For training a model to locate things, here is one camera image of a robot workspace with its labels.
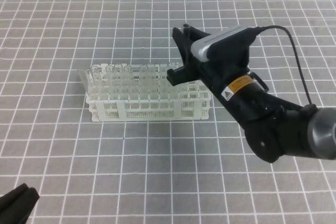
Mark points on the clear glass test tube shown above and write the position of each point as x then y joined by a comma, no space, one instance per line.
186,30

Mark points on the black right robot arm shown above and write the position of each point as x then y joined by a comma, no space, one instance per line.
273,127

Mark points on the leaning clear test tube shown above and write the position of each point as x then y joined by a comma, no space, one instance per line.
85,78

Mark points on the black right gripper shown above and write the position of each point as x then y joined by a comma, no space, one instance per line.
215,74

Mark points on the white plastic test tube rack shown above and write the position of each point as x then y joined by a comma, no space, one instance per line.
192,102

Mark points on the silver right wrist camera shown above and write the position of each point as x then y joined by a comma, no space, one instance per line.
228,44

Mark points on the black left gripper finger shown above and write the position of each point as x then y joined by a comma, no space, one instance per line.
17,205

